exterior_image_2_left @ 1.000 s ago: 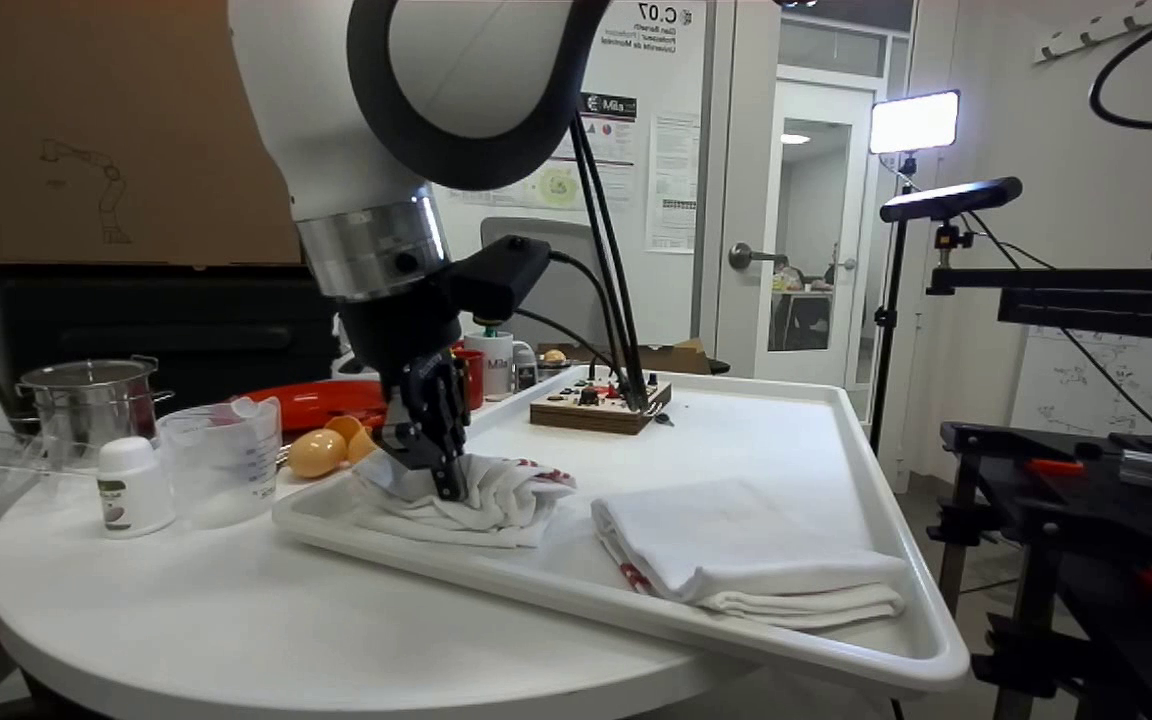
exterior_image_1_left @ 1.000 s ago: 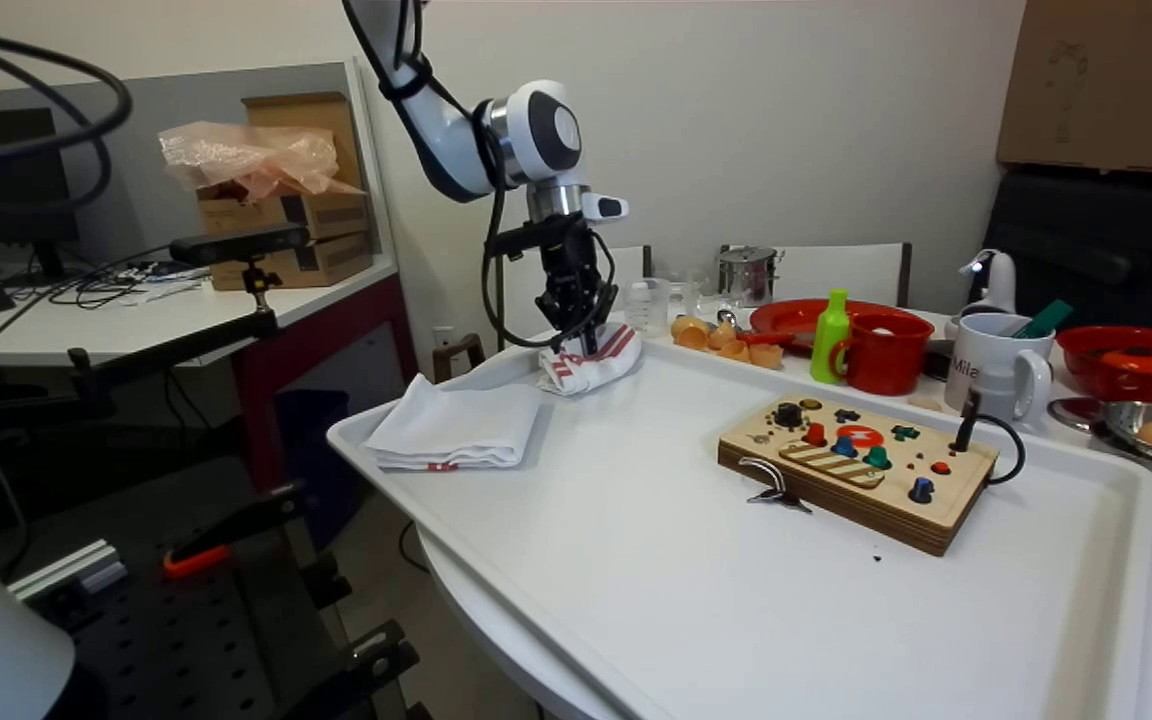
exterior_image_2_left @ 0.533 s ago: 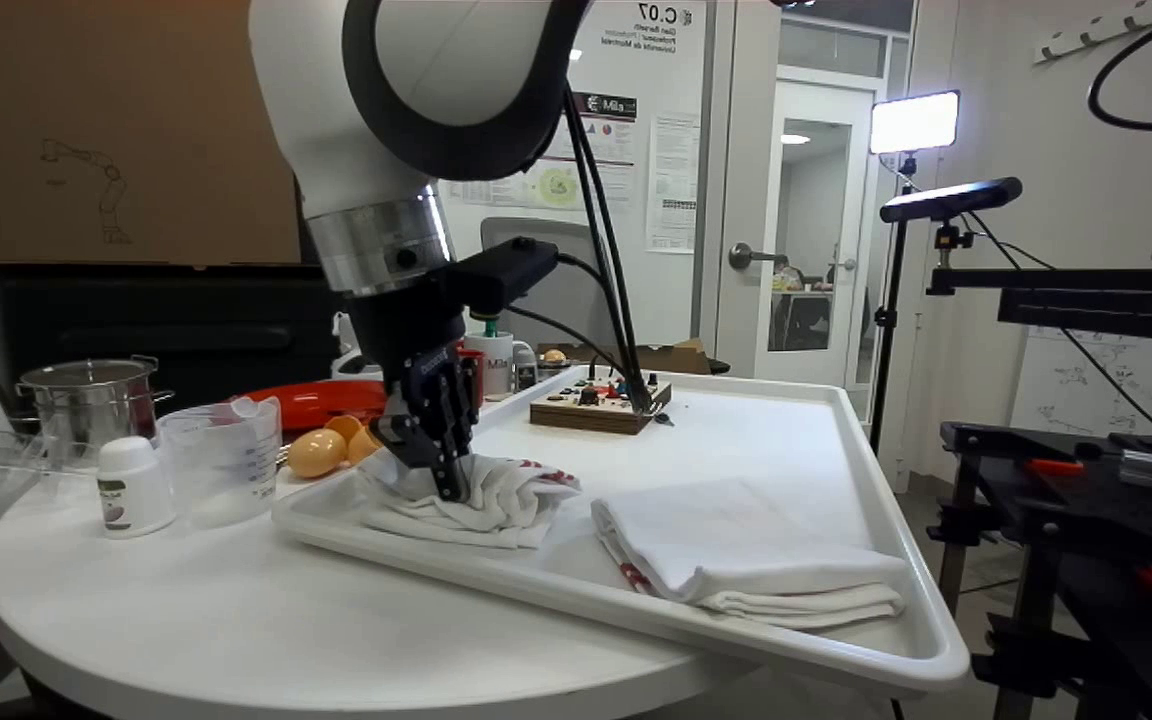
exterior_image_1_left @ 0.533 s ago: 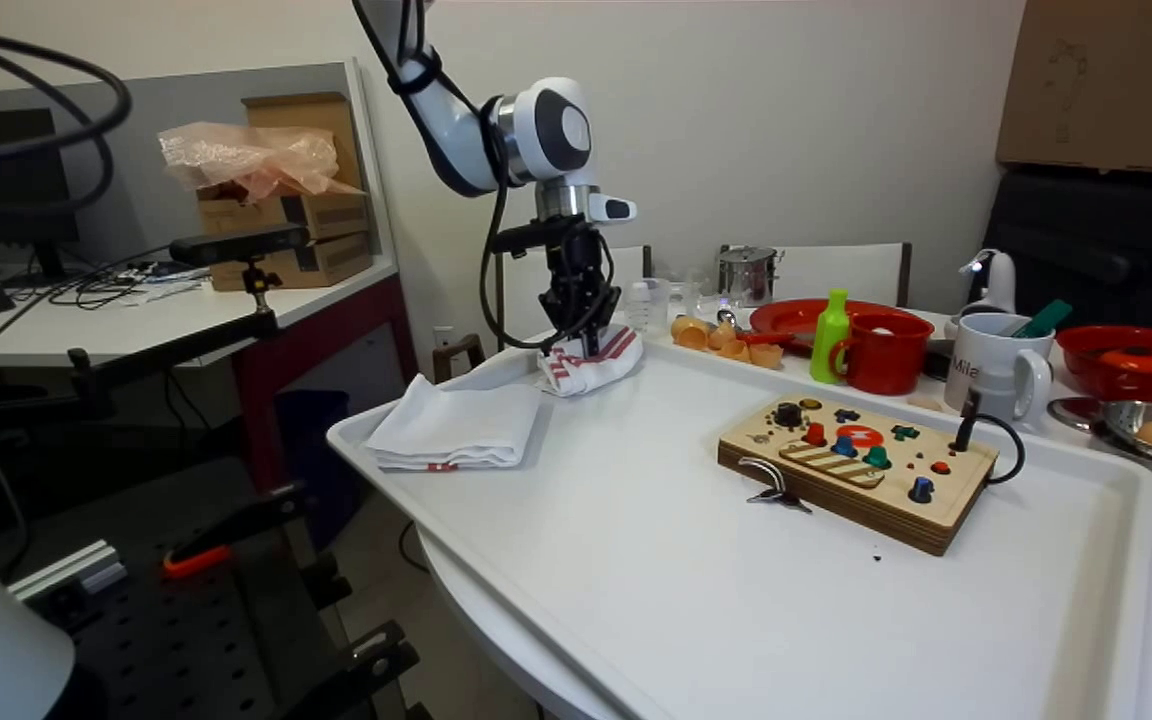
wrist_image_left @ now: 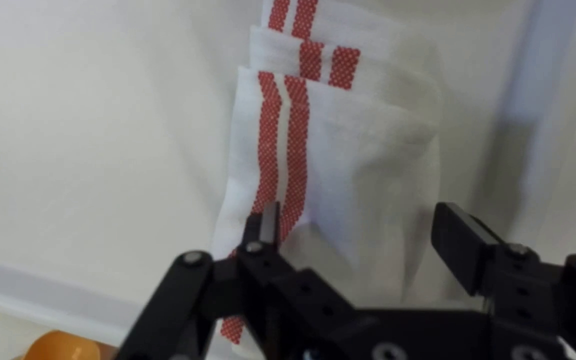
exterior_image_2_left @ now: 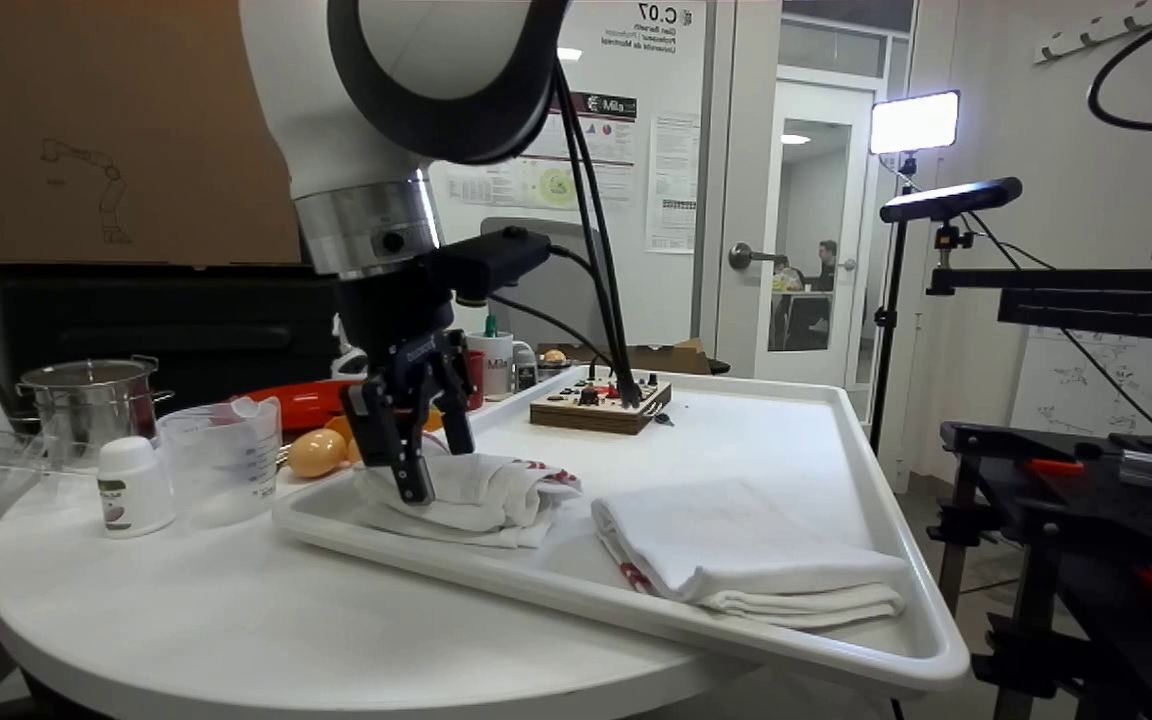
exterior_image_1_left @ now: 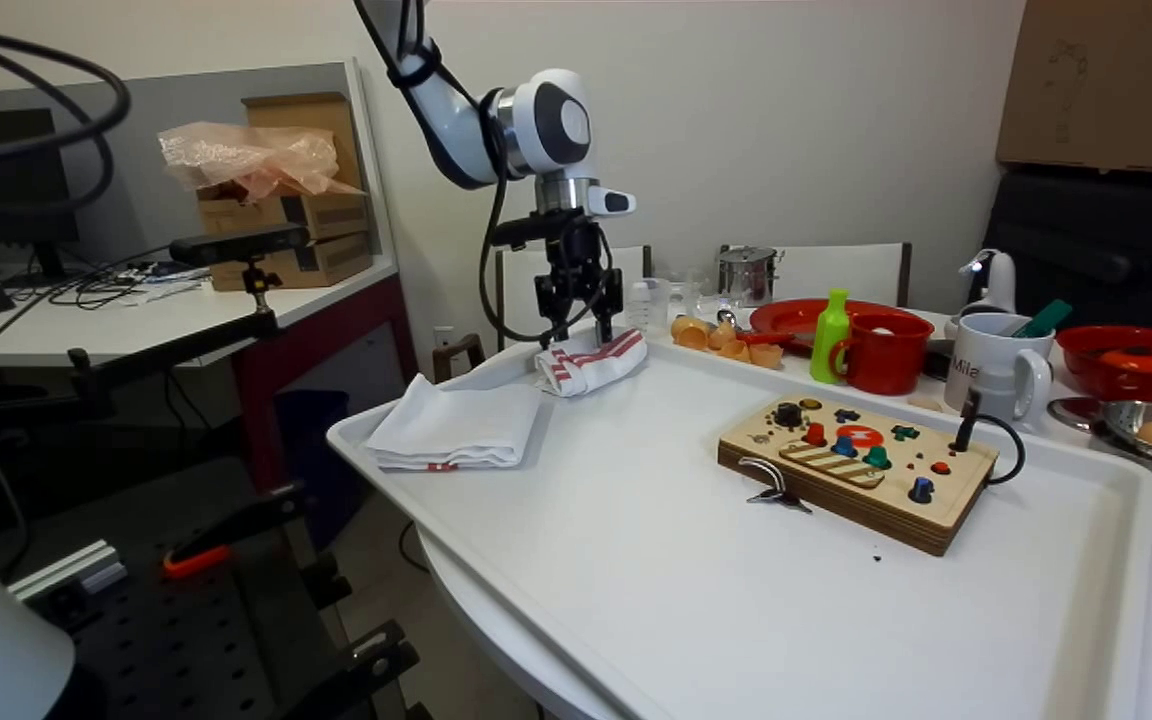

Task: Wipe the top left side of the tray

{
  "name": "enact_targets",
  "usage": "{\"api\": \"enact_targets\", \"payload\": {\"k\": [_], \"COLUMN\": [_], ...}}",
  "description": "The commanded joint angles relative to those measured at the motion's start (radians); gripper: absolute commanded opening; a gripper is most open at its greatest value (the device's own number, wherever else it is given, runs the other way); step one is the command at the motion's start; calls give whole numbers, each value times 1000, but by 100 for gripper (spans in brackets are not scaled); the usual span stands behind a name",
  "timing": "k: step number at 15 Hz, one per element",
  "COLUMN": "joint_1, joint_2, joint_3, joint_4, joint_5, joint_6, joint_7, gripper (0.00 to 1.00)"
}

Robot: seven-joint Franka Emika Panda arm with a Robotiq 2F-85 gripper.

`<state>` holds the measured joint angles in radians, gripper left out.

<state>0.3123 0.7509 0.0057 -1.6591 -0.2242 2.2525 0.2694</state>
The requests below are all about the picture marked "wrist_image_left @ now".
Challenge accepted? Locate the white plastic tray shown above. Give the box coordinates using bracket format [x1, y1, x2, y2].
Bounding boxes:
[0, 0, 576, 360]

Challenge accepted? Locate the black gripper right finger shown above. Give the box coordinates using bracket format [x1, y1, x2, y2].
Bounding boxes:
[429, 200, 543, 301]

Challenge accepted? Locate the red striped white cloth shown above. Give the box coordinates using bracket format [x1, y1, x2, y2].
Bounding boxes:
[209, 0, 444, 346]

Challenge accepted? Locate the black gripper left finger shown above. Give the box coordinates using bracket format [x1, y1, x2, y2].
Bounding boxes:
[240, 200, 284, 256]

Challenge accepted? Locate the bread roll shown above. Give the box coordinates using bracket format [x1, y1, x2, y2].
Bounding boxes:
[23, 329, 120, 360]

